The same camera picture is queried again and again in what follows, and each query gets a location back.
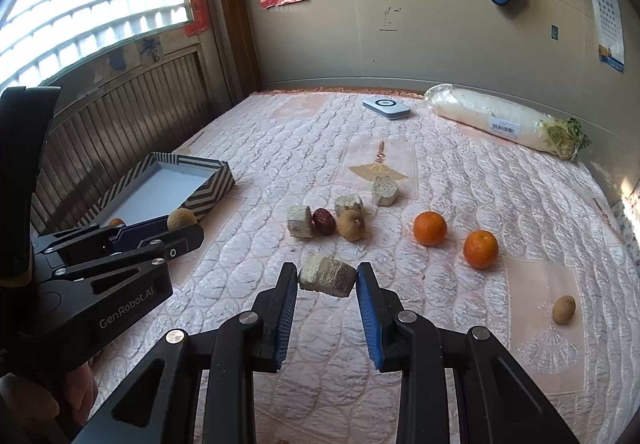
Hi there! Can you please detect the brown wooden post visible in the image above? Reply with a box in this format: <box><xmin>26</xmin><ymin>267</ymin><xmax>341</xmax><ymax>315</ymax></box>
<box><xmin>210</xmin><ymin>0</ymin><xmax>263</xmax><ymax>100</ymax></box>

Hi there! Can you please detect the floral patterned cloth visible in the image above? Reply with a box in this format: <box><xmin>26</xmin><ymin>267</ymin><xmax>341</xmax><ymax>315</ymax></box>
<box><xmin>612</xmin><ymin>201</ymin><xmax>640</xmax><ymax>270</ymax></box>

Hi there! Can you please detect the plastic wrapped white radish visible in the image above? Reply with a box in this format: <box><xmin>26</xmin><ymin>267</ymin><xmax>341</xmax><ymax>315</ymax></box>
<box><xmin>424</xmin><ymin>84</ymin><xmax>592</xmax><ymax>161</ymax></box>

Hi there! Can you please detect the red date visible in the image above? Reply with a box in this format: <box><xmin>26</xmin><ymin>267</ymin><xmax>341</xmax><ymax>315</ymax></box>
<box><xmin>312</xmin><ymin>207</ymin><xmax>335</xmax><ymax>236</ymax></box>

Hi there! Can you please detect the person's left hand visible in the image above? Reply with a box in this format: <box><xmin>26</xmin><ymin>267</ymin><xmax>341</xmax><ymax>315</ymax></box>
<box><xmin>52</xmin><ymin>363</ymin><xmax>100</xmax><ymax>426</ymax></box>

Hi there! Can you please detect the brown wooden slat panel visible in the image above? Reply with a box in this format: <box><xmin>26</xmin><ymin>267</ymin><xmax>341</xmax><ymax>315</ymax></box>
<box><xmin>30</xmin><ymin>49</ymin><xmax>213</xmax><ymax>235</ymax></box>

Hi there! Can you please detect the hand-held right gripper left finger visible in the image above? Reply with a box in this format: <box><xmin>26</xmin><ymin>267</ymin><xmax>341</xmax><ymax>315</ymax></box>
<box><xmin>72</xmin><ymin>262</ymin><xmax>299</xmax><ymax>444</ymax></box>

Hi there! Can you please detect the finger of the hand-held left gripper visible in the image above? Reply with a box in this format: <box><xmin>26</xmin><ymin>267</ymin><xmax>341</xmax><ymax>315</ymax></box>
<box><xmin>31</xmin><ymin>216</ymin><xmax>170</xmax><ymax>270</ymax></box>
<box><xmin>49</xmin><ymin>223</ymin><xmax>206</xmax><ymax>314</ymax></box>

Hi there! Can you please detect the red paper strip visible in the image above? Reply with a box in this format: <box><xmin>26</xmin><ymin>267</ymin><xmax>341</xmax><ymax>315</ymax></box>
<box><xmin>187</xmin><ymin>0</ymin><xmax>211</xmax><ymax>36</ymax></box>

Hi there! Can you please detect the pink quilted bedspread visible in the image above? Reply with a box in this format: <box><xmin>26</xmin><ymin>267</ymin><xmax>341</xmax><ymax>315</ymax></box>
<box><xmin>30</xmin><ymin>91</ymin><xmax>640</xmax><ymax>444</ymax></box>

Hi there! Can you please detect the striped cardboard box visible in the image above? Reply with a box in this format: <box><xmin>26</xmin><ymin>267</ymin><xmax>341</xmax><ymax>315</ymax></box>
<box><xmin>75</xmin><ymin>151</ymin><xmax>236</xmax><ymax>227</ymax></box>

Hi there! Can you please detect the wall calendar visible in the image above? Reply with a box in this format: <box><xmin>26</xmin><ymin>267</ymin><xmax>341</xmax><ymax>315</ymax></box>
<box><xmin>575</xmin><ymin>0</ymin><xmax>627</xmax><ymax>73</ymax></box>

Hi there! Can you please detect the white flat charger pad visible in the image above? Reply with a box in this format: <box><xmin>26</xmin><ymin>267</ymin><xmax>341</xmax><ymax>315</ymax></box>
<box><xmin>362</xmin><ymin>96</ymin><xmax>413</xmax><ymax>117</ymax></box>

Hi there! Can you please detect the brown longan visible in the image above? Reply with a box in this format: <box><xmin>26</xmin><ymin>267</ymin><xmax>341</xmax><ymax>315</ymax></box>
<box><xmin>552</xmin><ymin>295</ymin><xmax>576</xmax><ymax>325</ymax></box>
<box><xmin>336</xmin><ymin>210</ymin><xmax>365</xmax><ymax>242</ymax></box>
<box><xmin>166</xmin><ymin>207</ymin><xmax>199</xmax><ymax>232</ymax></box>

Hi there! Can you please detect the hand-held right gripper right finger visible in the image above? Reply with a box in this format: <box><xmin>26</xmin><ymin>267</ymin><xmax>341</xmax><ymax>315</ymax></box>
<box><xmin>355</xmin><ymin>262</ymin><xmax>581</xmax><ymax>444</ymax></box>

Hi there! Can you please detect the cut sugarcane chunk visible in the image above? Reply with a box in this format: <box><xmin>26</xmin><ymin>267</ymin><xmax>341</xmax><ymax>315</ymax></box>
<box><xmin>371</xmin><ymin>175</ymin><xmax>401</xmax><ymax>207</ymax></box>
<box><xmin>334</xmin><ymin>194</ymin><xmax>364</xmax><ymax>217</ymax></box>
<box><xmin>287</xmin><ymin>205</ymin><xmax>317</xmax><ymax>240</ymax></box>
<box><xmin>297</xmin><ymin>253</ymin><xmax>357</xmax><ymax>298</ymax></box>

